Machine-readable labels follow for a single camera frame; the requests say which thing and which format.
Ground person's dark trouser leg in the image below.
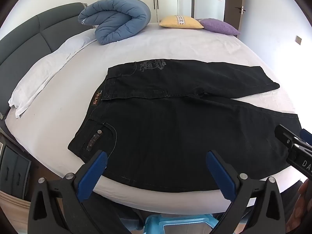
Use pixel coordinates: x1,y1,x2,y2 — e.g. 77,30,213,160
280,183,301,228

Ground dark bedside cabinet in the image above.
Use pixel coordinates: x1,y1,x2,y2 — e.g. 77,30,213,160
0,141,32,200

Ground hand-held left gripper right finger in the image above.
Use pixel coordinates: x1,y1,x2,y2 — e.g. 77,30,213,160
205,150,290,234

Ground yellow pillow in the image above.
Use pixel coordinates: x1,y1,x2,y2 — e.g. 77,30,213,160
159,15,205,29

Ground light blue plastic stool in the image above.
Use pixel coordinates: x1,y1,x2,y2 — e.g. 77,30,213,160
145,214,220,234

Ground grey padded headboard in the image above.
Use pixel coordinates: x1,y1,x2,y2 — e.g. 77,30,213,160
0,2,88,117

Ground bed with white sheet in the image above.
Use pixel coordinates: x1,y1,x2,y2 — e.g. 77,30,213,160
5,17,312,215

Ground blue rolled quilt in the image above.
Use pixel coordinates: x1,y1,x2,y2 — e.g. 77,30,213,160
78,0,151,45

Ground black denim pants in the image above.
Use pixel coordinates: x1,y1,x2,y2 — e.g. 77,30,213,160
67,59,303,192

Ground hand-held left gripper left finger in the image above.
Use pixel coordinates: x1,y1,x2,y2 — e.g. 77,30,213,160
27,149,129,234

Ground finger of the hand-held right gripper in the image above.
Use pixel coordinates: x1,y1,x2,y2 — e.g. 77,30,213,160
275,125,305,152
300,129,312,147

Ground purple pillow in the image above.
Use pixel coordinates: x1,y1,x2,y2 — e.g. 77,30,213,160
199,18,240,35

